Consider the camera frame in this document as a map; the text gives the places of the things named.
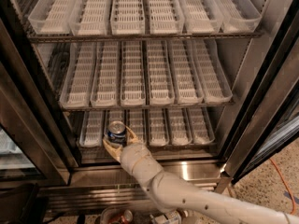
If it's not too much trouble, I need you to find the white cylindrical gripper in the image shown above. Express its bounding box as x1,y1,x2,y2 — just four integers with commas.
103,127,164,189

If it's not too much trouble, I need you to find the blue pepsi can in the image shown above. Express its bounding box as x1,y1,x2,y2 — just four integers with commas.
107,120,127,147

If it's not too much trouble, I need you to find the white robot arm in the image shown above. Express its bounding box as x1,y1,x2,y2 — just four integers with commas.
103,121,299,224

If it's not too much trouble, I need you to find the clear tray shelf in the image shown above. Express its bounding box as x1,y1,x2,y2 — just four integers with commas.
91,41,119,107
110,0,145,35
121,41,146,106
127,110,147,144
149,109,169,147
79,111,104,147
60,43,96,108
179,0,223,34
147,40,175,105
168,40,204,105
28,0,76,35
147,0,184,35
168,109,192,146
105,110,124,136
69,0,111,35
192,39,233,104
215,0,262,33
187,107,215,146

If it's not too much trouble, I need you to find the orange soda can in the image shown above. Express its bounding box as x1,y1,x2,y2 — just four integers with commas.
108,209,134,224

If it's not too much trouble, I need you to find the stainless steel fridge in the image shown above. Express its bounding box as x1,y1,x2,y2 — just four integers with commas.
0,0,298,215

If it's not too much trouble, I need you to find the fridge glass door right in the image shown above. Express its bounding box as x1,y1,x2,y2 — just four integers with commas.
222,0,299,182

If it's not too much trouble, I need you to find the clear plastic bin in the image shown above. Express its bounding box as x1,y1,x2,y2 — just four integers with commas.
99,203,200,224

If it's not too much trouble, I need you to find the orange cable on floor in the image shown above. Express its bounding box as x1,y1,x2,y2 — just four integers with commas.
269,157,297,217

